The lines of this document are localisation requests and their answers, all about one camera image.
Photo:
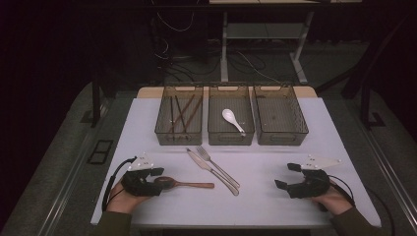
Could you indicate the black metal stand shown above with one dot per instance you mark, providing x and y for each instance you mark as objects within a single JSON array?
[
  {"x": 95, "y": 98},
  {"x": 365, "y": 105}
]

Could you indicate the person's right hand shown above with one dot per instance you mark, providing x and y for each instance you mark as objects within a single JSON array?
[{"x": 334, "y": 200}]

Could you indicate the white table cover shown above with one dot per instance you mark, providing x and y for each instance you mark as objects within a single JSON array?
[{"x": 255, "y": 203}]

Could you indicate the steel table knife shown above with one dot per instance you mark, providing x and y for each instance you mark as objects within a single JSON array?
[{"x": 196, "y": 159}]

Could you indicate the clear grey plastic bin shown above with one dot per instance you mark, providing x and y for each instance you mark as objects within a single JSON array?
[
  {"x": 278, "y": 114},
  {"x": 179, "y": 114},
  {"x": 230, "y": 98}
]

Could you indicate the metal floor rail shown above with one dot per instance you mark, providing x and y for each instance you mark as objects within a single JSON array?
[
  {"x": 70, "y": 183},
  {"x": 393, "y": 183}
]

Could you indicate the wooden spoon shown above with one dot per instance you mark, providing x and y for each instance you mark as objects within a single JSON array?
[{"x": 196, "y": 185}]

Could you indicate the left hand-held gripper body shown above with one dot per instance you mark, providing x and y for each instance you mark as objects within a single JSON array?
[{"x": 137, "y": 185}]

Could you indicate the white ceramic spoon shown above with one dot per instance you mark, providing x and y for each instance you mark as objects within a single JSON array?
[{"x": 228, "y": 115}]

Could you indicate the person's left hand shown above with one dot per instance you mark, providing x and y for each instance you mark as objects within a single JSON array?
[{"x": 123, "y": 201}]

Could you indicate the white metal desk frame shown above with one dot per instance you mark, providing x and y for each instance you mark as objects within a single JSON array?
[{"x": 262, "y": 31}]

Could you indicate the steel fork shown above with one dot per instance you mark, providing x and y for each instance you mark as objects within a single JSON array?
[{"x": 226, "y": 175}]

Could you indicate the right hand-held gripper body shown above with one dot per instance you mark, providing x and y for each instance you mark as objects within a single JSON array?
[{"x": 314, "y": 183}]

